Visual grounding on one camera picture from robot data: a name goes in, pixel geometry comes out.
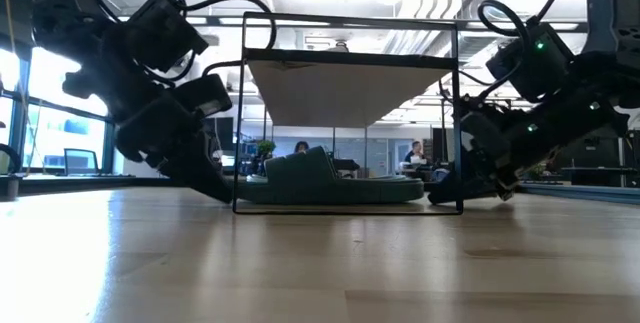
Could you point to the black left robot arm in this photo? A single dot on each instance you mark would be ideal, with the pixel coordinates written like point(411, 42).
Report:
point(90, 63)

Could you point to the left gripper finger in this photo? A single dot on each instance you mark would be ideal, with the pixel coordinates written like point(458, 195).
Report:
point(205, 173)

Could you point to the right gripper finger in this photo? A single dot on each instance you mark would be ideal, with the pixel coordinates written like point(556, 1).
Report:
point(465, 188)

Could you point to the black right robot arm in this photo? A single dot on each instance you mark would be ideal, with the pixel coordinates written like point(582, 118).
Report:
point(615, 13)

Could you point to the person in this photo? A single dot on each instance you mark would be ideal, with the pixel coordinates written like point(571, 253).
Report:
point(301, 147)
point(415, 153)

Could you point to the potted green plant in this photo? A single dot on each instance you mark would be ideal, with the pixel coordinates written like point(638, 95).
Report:
point(265, 149)

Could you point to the black-framed wooden shelf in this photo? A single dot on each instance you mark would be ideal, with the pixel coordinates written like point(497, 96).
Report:
point(345, 93)

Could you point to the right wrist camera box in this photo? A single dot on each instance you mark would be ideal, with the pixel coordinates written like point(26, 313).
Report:
point(477, 104)

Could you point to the dark cabinet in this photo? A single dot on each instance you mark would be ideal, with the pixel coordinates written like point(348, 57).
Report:
point(222, 133)

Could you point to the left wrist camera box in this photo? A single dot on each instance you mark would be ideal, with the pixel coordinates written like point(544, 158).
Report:
point(202, 95)

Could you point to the laptop screen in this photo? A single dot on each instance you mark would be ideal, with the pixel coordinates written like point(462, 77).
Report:
point(80, 162)

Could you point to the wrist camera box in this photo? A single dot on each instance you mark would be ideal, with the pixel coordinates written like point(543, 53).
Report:
point(202, 95)
point(477, 104)

